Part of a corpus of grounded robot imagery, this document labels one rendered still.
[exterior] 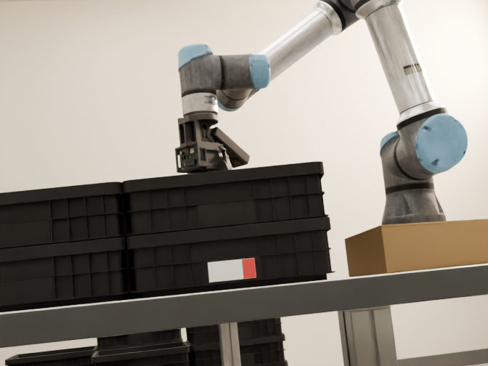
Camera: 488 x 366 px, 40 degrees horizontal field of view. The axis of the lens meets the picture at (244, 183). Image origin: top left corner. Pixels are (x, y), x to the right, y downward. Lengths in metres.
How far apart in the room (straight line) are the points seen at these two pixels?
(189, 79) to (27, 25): 3.56
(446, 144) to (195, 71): 0.55
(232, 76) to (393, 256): 0.52
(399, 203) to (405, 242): 0.12
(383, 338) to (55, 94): 3.96
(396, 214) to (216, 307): 0.81
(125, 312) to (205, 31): 4.14
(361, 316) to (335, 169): 3.87
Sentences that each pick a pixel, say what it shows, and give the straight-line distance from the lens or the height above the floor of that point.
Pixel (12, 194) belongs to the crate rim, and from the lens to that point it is 1.38.
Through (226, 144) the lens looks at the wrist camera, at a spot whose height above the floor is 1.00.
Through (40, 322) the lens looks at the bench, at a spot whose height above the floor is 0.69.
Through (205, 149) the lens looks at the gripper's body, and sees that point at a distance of 1.35.
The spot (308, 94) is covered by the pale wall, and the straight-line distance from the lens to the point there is 4.88.
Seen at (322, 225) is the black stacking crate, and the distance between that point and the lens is 1.30.
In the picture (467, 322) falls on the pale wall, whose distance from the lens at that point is 5.08.
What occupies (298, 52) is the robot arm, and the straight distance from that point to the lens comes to 1.62.
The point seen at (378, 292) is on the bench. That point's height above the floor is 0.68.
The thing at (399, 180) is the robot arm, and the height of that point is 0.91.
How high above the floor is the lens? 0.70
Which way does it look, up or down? 9 degrees up
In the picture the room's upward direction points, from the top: 6 degrees counter-clockwise
